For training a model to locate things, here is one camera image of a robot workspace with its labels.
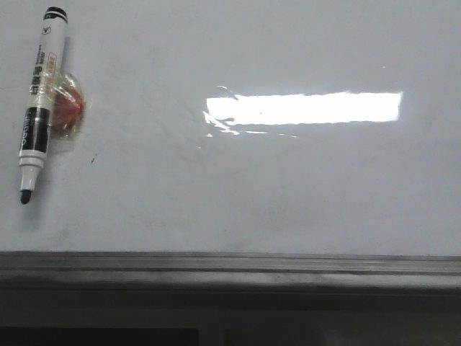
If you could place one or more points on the red round magnet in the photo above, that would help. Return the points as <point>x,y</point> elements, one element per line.
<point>68,108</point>

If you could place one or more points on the black and white whiteboard marker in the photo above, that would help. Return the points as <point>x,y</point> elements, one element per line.
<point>38,118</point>

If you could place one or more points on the white whiteboard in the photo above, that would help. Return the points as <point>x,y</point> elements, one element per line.
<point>304,127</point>

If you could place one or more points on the grey metal whiteboard tray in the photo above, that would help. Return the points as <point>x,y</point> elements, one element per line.
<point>226,271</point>

